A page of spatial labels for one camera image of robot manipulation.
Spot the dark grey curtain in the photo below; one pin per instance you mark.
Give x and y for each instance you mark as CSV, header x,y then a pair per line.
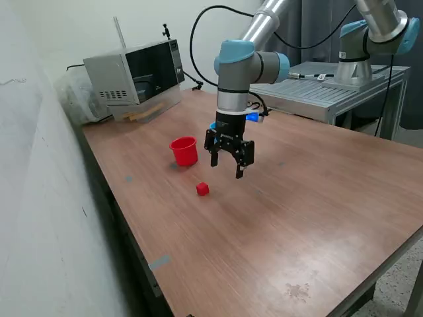
x,y
317,20

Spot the red cube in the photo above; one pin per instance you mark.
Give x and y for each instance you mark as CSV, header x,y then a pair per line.
x,y
202,190

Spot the dark metal table frame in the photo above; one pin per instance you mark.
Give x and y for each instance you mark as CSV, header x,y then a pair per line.
x,y
130,237

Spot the thin metal rod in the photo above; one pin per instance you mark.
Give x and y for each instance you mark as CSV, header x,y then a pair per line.
x,y
119,31

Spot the silver microwave with black door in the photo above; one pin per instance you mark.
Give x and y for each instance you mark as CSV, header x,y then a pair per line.
x,y
112,76

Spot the blue plastic cup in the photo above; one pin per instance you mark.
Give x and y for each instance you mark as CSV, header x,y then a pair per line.
x,y
212,125

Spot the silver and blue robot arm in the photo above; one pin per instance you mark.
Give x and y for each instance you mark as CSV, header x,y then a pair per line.
x,y
234,82

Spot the light wooden stick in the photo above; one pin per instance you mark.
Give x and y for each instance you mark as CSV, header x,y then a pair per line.
x,y
147,111

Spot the black camera mount head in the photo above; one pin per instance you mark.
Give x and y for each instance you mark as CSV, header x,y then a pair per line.
x,y
165,32

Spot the clear plastic microwave stand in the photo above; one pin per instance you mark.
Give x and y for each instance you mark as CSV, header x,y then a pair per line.
x,y
168,99

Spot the red plastic cup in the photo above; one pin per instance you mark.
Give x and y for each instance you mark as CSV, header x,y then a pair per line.
x,y
184,152

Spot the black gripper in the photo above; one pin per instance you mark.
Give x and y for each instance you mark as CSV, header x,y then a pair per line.
x,y
230,127

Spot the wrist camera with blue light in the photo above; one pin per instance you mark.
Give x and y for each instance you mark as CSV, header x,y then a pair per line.
x,y
255,118

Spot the long grey tape strip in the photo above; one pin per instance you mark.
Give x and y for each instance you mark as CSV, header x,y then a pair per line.
x,y
159,262

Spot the aluminium robot mounting platform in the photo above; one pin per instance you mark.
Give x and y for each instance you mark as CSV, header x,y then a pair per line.
x,y
297,92

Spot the crumpled clear plastic bag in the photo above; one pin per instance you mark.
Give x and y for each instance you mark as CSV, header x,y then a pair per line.
x,y
77,99

